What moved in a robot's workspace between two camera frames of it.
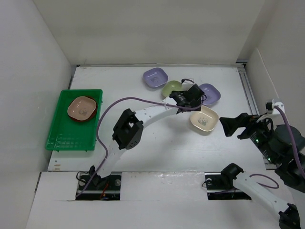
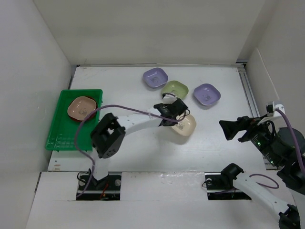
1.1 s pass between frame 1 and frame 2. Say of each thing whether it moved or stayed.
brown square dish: stayed
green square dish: stayed
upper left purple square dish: stayed
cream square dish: moved
